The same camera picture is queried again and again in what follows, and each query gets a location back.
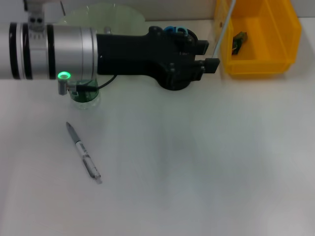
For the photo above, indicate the blue scissors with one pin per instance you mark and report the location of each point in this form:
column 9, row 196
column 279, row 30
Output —
column 176, row 29

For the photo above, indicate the green plastic wrapper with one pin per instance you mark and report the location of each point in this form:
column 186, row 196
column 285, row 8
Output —
column 240, row 37

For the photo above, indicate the clear plastic ruler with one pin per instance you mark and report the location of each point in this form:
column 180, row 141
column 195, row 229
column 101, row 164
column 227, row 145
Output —
column 222, row 29

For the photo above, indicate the clear water bottle green label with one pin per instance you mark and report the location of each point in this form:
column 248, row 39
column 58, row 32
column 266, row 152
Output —
column 85, row 98

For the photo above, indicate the green translucent fruit bowl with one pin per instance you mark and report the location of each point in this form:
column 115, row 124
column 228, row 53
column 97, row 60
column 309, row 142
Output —
column 118, row 19

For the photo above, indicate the yellow plastic bin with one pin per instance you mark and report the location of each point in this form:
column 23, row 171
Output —
column 258, row 37

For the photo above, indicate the grey pen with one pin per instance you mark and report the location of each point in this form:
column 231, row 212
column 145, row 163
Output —
column 83, row 152

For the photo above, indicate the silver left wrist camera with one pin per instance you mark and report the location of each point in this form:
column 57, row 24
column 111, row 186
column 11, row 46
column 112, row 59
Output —
column 35, row 14

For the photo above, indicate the black mesh pen holder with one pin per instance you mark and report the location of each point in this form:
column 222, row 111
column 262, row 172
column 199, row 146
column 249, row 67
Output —
column 176, row 86

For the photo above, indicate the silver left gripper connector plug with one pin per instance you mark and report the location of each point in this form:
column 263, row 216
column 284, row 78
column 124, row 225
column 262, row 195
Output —
column 107, row 29

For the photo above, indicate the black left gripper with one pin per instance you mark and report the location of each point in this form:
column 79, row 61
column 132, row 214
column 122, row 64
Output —
column 137, row 54

